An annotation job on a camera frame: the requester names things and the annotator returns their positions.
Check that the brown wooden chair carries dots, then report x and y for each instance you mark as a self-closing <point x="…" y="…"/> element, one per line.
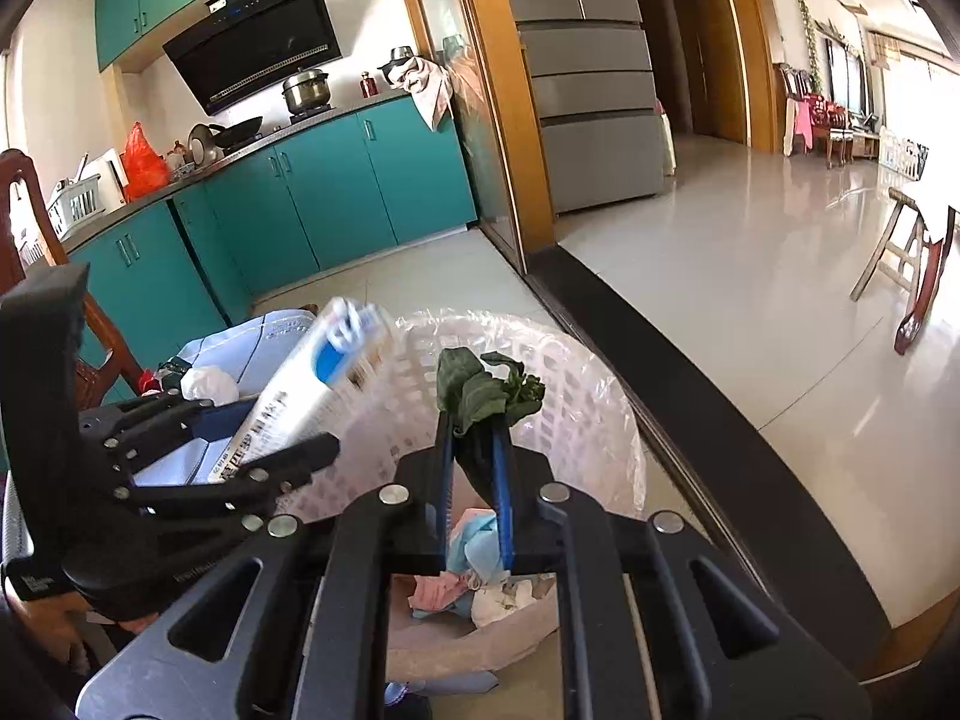
<point x="112" y="337"/>

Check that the white face mask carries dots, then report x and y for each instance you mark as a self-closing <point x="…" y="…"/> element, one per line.
<point x="210" y="384"/>

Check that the person's left hand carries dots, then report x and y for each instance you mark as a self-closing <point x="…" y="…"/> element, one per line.
<point x="60" y="630"/>

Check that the green leafy vegetable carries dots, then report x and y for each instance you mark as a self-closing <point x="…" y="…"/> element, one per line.
<point x="472" y="390"/>

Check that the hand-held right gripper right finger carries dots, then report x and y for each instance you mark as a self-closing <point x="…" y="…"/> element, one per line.
<point x="505" y="525"/>

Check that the small black object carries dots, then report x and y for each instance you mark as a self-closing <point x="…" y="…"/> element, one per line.
<point x="176" y="369"/>

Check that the white dish rack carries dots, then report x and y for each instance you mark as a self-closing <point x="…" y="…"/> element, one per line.
<point x="75" y="206"/>

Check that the wooden stool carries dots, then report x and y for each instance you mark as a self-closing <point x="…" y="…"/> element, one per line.
<point x="904" y="202"/>

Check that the pink hanging garment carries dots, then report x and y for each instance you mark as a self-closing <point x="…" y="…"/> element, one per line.
<point x="804" y="124"/>

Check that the pink white hanging cloth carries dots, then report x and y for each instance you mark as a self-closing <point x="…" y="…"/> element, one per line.
<point x="433" y="94"/>

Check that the green vine garland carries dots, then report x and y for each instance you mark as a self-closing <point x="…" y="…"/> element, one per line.
<point x="810" y="37"/>

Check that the steel cooking pot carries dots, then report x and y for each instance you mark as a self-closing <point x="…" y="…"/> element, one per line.
<point x="306" y="94"/>

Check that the white baby fence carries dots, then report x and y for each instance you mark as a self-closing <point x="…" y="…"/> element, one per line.
<point x="900" y="154"/>

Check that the small red bottle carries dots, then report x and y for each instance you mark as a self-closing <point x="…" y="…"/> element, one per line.
<point x="366" y="84"/>

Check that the light blue cloth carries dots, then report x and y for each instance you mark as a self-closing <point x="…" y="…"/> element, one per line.
<point x="472" y="540"/>

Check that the silver refrigerator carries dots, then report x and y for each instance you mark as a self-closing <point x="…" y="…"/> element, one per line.
<point x="592" y="90"/>

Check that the steel kettle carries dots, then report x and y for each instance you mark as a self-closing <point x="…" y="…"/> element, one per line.
<point x="401" y="58"/>

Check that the black wok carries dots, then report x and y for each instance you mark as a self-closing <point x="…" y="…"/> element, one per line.
<point x="238" y="133"/>

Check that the red plastic bag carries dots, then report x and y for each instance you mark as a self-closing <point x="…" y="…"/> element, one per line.
<point x="142" y="165"/>

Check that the black door threshold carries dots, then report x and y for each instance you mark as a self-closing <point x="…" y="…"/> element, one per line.
<point x="675" y="390"/>

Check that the small red object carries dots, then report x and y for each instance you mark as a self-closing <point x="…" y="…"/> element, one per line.
<point x="148" y="381"/>

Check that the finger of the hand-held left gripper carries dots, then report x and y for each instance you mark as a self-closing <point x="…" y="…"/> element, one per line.
<point x="225" y="487"/>
<point x="150" y="420"/>

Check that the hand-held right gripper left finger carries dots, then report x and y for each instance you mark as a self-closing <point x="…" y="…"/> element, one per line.
<point x="447" y="495"/>

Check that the white plastic mesh basket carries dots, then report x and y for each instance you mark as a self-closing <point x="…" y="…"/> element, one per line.
<point x="555" y="420"/>

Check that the brown interior door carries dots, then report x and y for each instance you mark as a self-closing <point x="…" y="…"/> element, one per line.
<point x="712" y="60"/>

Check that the wooden framed glass door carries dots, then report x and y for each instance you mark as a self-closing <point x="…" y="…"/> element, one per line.
<point x="502" y="90"/>

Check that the teal lower kitchen cabinets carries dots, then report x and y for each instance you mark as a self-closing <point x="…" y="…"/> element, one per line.
<point x="330" y="180"/>

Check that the black range hood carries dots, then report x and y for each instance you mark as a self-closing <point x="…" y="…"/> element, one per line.
<point x="255" y="52"/>

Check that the white blue toothpaste tube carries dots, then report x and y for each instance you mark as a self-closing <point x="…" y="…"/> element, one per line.
<point x="315" y="382"/>

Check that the steel bowl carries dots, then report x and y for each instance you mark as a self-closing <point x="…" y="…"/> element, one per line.
<point x="201" y="144"/>

